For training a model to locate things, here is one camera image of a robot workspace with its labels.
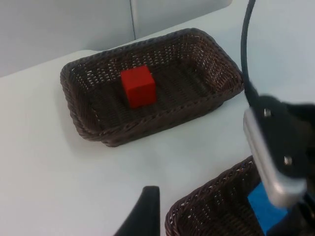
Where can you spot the red cube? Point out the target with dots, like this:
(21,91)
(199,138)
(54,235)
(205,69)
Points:
(139,86)

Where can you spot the blue cube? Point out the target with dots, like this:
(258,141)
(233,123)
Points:
(264,209)

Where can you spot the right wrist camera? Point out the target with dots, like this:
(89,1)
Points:
(275,147)

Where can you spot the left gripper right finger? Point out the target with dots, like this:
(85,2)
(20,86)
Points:
(297,218)

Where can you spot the dark brown wicker basket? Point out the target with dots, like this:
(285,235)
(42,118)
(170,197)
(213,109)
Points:
(211,209)
(172,98)

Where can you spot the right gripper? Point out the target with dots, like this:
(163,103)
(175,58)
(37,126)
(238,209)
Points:
(305,123)

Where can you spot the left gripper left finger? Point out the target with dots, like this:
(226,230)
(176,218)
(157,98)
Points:
(144,216)

